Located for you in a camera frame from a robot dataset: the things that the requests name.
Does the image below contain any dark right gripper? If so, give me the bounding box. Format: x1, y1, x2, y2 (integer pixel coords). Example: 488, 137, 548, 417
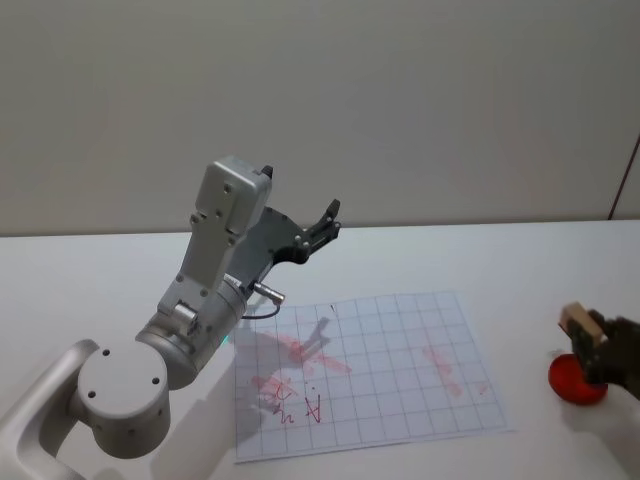
569, 309, 640, 399

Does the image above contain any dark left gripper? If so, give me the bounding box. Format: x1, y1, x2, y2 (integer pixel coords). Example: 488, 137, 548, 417
230, 198, 343, 292

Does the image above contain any small wooden block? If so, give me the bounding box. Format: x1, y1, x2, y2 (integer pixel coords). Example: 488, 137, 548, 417
559, 301, 609, 347

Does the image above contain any red round dish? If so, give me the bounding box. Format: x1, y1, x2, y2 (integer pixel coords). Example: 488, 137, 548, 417
547, 351, 609, 406

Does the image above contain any white gridded paper sheet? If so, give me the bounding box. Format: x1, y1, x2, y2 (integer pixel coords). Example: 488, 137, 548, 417
232, 291, 518, 466

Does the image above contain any thin cable with silver plug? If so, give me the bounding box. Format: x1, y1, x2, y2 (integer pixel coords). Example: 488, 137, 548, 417
242, 281, 288, 321

